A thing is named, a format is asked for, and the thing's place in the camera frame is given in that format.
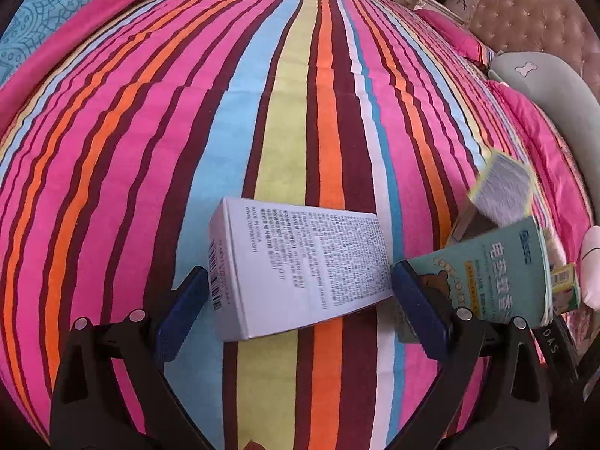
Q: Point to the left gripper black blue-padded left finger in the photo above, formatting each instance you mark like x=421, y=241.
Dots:
x=111, y=391

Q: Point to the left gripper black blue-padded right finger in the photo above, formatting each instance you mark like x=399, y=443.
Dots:
x=512, y=410

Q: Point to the teal bear-print box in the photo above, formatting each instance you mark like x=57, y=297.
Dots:
x=516, y=270

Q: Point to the green pink patterned box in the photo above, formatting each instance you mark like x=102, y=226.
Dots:
x=501, y=196

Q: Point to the white printed carton box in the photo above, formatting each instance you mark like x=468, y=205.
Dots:
x=277, y=267

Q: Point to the white round face cushion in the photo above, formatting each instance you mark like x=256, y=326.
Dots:
x=590, y=268

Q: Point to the grey-green long body pillow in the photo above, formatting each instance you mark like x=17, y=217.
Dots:
x=562, y=95

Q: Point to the pink pillow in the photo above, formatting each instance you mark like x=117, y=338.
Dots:
x=462, y=40

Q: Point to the tufted beige headboard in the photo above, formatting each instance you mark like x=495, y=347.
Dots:
x=555, y=27

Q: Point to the colourful striped bed cover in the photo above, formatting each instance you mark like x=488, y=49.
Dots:
x=121, y=134

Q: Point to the white nightstand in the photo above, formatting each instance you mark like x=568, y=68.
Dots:
x=433, y=6

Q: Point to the blue orange patterned blanket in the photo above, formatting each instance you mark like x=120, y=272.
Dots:
x=41, y=43

